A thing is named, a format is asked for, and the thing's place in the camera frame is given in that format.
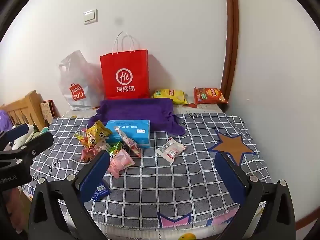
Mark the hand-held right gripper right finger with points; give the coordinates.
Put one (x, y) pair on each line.
(230, 180)

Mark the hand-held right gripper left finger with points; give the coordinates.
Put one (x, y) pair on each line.
(96, 177)

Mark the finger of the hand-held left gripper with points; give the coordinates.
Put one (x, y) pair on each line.
(17, 132)
(37, 142)

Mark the small blue snack packet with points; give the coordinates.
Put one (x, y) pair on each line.
(101, 192)

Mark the magenta snack packet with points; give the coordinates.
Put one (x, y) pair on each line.
(87, 155)

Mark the pale pink snack packet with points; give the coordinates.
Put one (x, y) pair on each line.
(121, 162)

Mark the small pink candy packet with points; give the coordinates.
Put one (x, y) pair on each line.
(102, 145)

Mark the green snack packet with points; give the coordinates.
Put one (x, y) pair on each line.
(115, 149)

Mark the yellow triangular snack packet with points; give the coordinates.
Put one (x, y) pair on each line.
(96, 132)

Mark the long white pink packet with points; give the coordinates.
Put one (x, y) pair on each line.
(130, 143)

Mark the white red snack packet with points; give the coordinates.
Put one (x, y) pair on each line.
(171, 150)

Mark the black white spotted cloth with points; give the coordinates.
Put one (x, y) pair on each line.
(31, 132)

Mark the patterned book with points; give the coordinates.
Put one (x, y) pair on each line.
(46, 112)

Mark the yellow orange snack packet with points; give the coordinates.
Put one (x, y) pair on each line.
(81, 137)

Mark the grey checked blanket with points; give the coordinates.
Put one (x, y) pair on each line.
(162, 180)

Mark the blue tissue pack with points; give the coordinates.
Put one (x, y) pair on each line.
(136, 124)

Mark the white plastic shopping bag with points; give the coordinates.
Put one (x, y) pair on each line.
(75, 80)

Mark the purple towel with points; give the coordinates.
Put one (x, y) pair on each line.
(140, 110)

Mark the orange chips bag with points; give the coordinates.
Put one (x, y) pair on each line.
(210, 95)

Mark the yellow chips bag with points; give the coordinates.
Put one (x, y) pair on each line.
(170, 95)

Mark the red paper bag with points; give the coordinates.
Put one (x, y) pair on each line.
(125, 75)

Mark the white light switch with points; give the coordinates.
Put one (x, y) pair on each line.
(90, 17)

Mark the brown wooden door frame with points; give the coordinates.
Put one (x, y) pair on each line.
(231, 42)

